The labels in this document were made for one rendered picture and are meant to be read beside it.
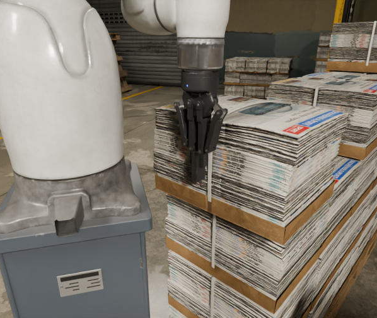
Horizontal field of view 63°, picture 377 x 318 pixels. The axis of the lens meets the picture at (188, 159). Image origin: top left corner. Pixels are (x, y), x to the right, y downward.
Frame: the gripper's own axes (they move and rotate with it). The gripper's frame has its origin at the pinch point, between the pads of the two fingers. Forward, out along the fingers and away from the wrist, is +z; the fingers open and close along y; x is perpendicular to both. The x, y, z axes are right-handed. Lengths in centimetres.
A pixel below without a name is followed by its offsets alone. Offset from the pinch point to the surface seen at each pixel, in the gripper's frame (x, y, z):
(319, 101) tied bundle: -63, -2, -6
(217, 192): -2.3, -3.9, 6.0
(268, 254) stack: -7.0, -15.5, 19.6
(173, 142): -2.7, 10.3, -2.4
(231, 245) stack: -7.0, -5.2, 22.5
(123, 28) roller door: -488, 682, -49
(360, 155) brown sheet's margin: -63, -18, 10
